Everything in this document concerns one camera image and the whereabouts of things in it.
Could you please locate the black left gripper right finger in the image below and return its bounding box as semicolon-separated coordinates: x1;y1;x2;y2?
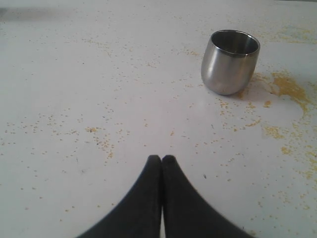
161;155;251;238

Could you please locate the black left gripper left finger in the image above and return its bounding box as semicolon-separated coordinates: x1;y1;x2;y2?
79;155;162;238

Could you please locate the stainless steel cup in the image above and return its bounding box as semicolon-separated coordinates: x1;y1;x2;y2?
201;29;261;96

